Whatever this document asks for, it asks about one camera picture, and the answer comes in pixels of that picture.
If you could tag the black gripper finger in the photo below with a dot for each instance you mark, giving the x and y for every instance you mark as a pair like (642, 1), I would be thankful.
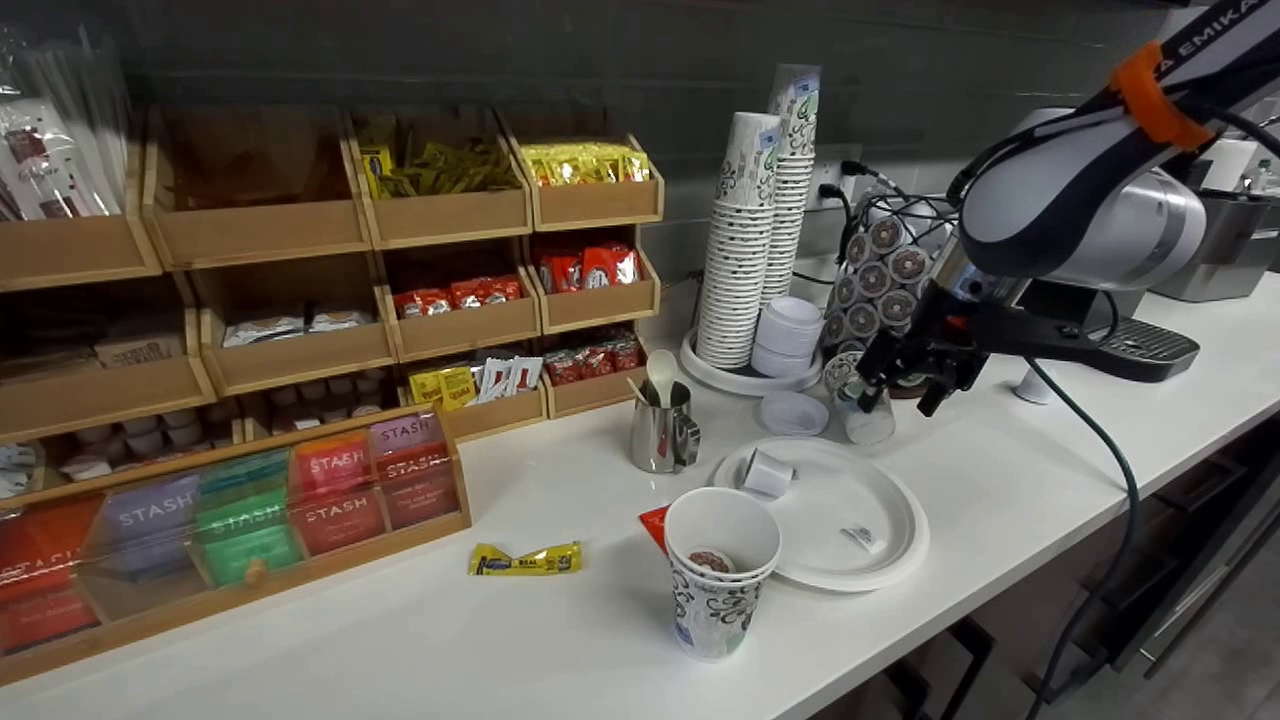
(948, 385)
(888, 372)

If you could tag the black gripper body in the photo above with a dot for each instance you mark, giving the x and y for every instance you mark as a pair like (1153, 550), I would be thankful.
(964, 335)

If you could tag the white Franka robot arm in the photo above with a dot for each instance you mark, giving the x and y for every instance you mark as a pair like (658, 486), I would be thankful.
(1105, 185)

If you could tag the flat white cup lid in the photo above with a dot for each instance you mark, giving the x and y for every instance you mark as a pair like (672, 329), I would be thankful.
(792, 414)

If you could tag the white round plate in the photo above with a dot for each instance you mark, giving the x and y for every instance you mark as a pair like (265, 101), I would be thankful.
(833, 515)

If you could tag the small white creamer cup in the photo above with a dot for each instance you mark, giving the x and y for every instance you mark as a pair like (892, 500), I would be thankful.
(764, 474)

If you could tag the black Keurig coffee machine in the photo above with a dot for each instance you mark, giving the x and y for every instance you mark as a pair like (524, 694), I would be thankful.
(1134, 345)

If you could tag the stainless steel stirrer cup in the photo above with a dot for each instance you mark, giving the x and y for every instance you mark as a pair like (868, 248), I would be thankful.
(663, 435)

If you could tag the small white pod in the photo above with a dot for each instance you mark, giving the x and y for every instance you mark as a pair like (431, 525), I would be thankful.
(1031, 390)

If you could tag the stack of white lids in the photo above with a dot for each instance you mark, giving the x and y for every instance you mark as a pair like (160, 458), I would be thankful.
(784, 338)

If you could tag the white round tray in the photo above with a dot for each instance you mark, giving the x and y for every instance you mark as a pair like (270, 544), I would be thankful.
(715, 372)

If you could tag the stack of paper cups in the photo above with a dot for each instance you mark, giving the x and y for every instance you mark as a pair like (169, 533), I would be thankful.
(792, 174)
(736, 243)

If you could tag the red packet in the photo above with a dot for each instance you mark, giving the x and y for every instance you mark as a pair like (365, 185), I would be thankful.
(654, 525)

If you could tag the red packets pile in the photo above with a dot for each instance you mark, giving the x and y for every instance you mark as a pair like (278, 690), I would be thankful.
(587, 265)
(460, 293)

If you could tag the bright yellow packets pile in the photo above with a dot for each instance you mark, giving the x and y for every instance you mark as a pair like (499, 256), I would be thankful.
(587, 161)

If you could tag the yellow candy wrapper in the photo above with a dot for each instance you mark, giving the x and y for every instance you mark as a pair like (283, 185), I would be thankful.
(524, 557)

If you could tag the dark yellow packets pile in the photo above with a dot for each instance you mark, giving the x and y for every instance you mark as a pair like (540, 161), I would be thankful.
(434, 165)

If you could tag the white packets pile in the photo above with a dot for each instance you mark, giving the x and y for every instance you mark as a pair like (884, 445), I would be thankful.
(293, 327)

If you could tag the wooden shelf organizer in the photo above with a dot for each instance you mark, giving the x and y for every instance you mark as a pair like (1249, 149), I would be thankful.
(265, 225)

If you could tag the snack box tray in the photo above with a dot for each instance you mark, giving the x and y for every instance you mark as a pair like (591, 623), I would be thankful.
(224, 533)

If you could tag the clear bag of straws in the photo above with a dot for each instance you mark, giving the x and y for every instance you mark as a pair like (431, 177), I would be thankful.
(53, 132)

